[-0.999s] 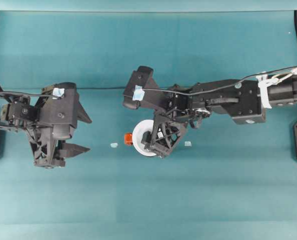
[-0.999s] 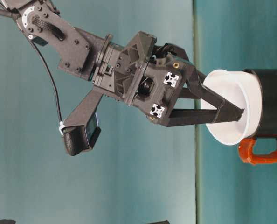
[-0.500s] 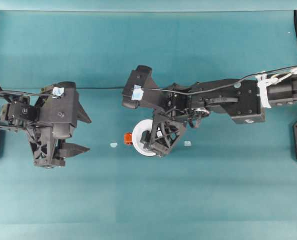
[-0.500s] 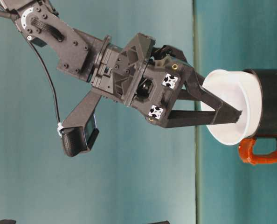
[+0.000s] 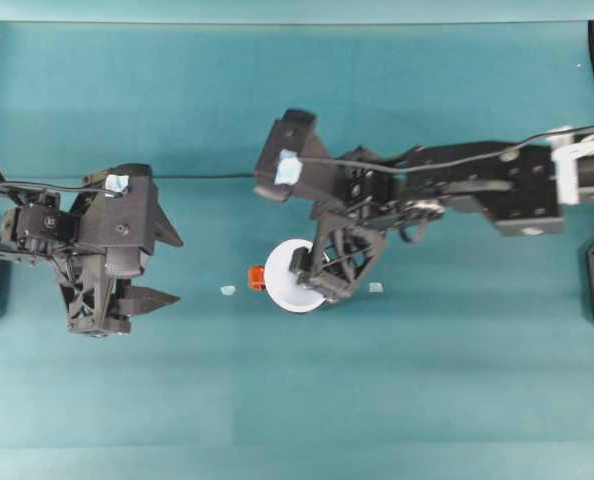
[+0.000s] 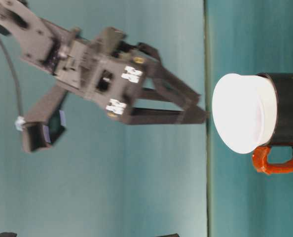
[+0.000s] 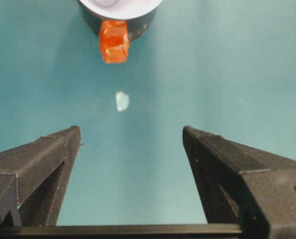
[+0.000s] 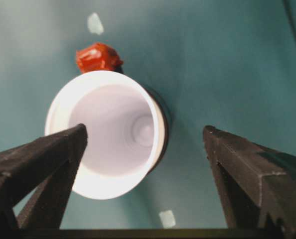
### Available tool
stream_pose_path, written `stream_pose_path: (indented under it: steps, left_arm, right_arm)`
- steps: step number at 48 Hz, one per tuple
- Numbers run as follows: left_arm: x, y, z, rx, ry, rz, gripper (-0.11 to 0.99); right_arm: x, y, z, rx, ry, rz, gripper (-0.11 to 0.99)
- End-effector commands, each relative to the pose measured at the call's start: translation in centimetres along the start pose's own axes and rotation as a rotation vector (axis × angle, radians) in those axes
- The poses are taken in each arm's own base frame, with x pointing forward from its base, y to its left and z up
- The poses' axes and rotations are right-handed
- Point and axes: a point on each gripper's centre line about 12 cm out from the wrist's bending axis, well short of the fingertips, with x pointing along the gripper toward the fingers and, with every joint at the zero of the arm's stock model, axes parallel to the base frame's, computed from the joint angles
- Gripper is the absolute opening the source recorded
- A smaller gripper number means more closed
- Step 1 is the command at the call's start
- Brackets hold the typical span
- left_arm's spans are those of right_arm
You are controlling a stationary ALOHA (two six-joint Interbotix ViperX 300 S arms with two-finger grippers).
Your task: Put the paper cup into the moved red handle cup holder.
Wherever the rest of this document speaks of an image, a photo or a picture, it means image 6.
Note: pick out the blue-green table cloth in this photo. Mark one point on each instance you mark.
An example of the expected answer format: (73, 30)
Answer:
(247, 209)

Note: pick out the wrist camera with bar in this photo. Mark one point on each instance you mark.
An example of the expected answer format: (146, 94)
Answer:
(38, 128)
(4, 235)

